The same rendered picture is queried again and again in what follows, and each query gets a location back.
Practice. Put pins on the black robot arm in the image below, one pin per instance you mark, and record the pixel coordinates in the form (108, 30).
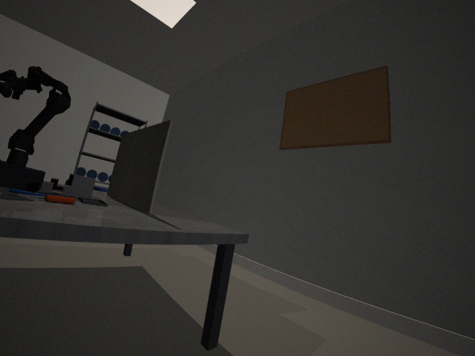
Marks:
(55, 104)

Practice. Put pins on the red-handled screwdriver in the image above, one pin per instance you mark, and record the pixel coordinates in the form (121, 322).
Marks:
(51, 198)

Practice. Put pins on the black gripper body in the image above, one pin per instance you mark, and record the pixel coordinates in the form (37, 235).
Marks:
(13, 82)

